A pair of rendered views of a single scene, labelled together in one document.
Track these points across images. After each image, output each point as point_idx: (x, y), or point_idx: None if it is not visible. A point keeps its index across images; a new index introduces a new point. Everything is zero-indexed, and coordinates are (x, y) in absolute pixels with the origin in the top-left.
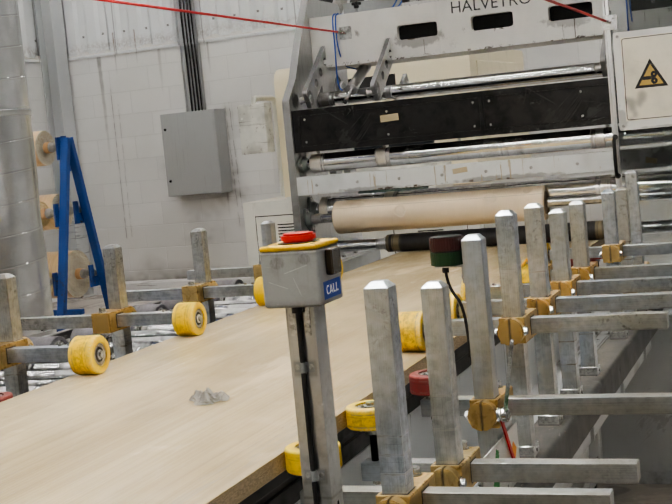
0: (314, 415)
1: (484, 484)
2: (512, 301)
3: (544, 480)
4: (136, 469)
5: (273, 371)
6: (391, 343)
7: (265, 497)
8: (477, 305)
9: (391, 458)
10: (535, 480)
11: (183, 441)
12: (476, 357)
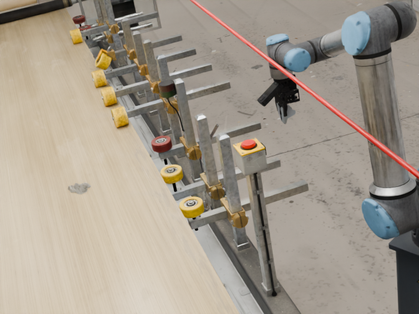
0: (262, 207)
1: None
2: None
3: None
4: (133, 243)
5: (73, 158)
6: (232, 157)
7: None
8: (185, 109)
9: (235, 199)
10: (243, 177)
11: (121, 218)
12: (187, 130)
